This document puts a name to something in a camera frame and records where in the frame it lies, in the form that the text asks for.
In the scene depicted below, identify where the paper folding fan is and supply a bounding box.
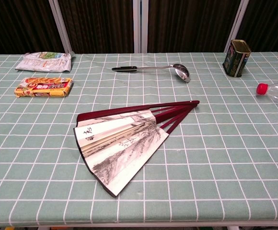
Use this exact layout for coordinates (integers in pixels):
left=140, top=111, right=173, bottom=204
left=73, top=100, right=200, bottom=198

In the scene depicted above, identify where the green checked tablecloth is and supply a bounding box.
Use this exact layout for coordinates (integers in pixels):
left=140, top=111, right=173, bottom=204
left=0, top=52, right=278, bottom=228

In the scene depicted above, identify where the yellow snack packet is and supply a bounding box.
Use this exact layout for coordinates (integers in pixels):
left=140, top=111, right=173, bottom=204
left=14, top=77, right=74, bottom=98

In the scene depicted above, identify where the white plastic snack bag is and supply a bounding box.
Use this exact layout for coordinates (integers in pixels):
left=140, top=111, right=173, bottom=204
left=15, top=51, right=72, bottom=72

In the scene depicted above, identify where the dark green tin can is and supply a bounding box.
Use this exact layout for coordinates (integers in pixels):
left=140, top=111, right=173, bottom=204
left=222, top=39, right=252, bottom=78

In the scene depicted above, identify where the steel ladle with black handle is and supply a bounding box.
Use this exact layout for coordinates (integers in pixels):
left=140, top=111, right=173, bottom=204
left=111, top=63, right=191, bottom=83

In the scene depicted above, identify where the white frame pole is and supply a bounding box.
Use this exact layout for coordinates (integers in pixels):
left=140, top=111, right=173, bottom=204
left=141, top=0, right=150, bottom=53
left=223, top=0, right=250, bottom=53
left=48, top=0, right=75, bottom=58
left=132, top=0, right=141, bottom=54

